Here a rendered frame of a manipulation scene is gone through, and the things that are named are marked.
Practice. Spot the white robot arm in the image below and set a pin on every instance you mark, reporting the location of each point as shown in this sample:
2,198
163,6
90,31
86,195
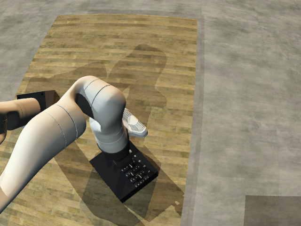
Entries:
50,131

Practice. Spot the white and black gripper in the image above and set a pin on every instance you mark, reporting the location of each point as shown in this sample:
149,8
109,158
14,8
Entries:
119,151

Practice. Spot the black lighting desk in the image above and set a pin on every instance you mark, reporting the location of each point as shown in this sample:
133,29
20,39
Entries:
128,181

